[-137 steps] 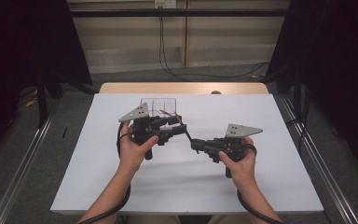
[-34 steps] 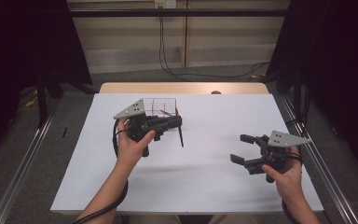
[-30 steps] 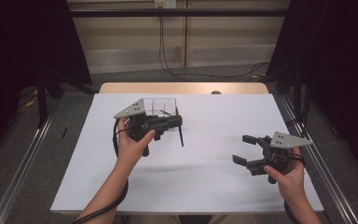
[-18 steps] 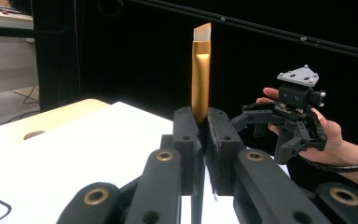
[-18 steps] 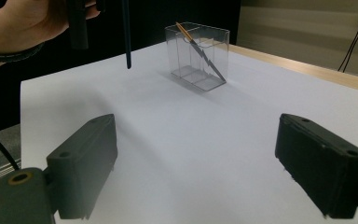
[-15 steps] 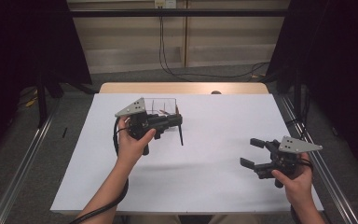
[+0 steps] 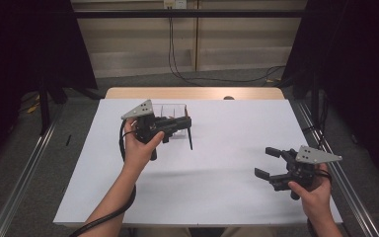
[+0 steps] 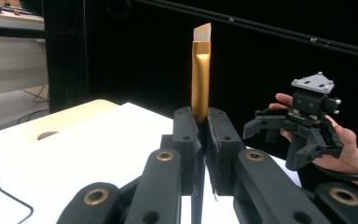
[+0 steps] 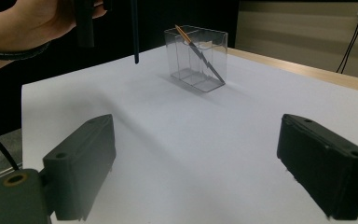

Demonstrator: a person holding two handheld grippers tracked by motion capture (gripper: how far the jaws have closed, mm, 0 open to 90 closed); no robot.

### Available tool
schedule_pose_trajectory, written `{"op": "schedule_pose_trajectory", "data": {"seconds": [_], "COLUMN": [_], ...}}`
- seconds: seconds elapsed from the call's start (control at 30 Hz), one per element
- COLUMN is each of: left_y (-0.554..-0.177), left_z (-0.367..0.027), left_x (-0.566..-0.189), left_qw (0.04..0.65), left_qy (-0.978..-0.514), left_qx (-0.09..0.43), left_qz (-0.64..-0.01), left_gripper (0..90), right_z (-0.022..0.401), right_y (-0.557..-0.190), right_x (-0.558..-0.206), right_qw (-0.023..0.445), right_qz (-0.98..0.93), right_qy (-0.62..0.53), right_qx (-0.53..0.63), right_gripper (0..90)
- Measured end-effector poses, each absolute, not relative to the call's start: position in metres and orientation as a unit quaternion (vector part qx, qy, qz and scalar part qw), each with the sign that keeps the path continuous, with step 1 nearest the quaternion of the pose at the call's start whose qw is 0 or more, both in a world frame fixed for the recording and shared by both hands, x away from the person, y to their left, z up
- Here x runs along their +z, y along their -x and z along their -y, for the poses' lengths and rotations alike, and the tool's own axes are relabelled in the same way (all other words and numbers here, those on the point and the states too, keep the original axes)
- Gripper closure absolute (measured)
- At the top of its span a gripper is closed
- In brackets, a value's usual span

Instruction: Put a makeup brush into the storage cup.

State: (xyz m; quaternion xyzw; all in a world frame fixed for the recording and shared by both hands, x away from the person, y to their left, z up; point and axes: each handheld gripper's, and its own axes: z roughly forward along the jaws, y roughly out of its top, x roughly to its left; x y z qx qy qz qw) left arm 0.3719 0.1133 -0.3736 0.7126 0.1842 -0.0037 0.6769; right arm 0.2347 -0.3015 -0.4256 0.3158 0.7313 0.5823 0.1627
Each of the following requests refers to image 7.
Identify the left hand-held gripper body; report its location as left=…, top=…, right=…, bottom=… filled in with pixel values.
left=120, top=99, right=179, bottom=162

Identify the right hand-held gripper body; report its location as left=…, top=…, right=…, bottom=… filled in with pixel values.
left=269, top=145, right=343, bottom=200

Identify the clear plastic organizer box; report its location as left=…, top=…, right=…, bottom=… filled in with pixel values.
left=151, top=103, right=189, bottom=139

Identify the black pencil with copper end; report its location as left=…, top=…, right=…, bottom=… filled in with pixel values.
left=184, top=108, right=194, bottom=151

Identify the person's left hand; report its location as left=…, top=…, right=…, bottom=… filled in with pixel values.
left=123, top=118, right=166, bottom=173

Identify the person's right hand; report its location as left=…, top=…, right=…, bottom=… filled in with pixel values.
left=288, top=163, right=334, bottom=222

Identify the wooden table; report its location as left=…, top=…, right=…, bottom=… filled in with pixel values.
left=104, top=86, right=285, bottom=101

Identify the white table cover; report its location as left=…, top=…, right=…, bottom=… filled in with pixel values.
left=52, top=98, right=343, bottom=228

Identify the black metal stand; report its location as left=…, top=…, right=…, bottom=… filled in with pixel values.
left=38, top=73, right=52, bottom=136
left=310, top=70, right=321, bottom=126

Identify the person's right leg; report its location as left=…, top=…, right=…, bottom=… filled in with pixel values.
left=218, top=227, right=277, bottom=237

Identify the person's leg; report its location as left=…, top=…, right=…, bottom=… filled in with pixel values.
left=218, top=227, right=277, bottom=237
left=136, top=227, right=191, bottom=237

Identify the black curtain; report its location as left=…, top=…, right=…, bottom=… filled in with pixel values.
left=280, top=0, right=379, bottom=191
left=0, top=0, right=99, bottom=172

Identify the black horizontal bar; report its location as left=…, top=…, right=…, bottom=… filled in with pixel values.
left=73, top=9, right=307, bottom=19

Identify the person's left leg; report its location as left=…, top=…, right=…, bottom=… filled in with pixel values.
left=136, top=227, right=191, bottom=237

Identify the aluminium rail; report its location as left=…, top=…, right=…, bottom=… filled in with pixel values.
left=0, top=104, right=64, bottom=237
left=295, top=101, right=379, bottom=237

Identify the black power cable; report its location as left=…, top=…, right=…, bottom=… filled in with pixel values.
left=167, top=7, right=205, bottom=87
left=170, top=7, right=287, bottom=84

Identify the left hand-held gripper cable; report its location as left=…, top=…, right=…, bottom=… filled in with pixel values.
left=68, top=119, right=138, bottom=237

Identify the white wall socket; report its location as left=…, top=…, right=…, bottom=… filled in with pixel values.
left=163, top=0, right=188, bottom=10

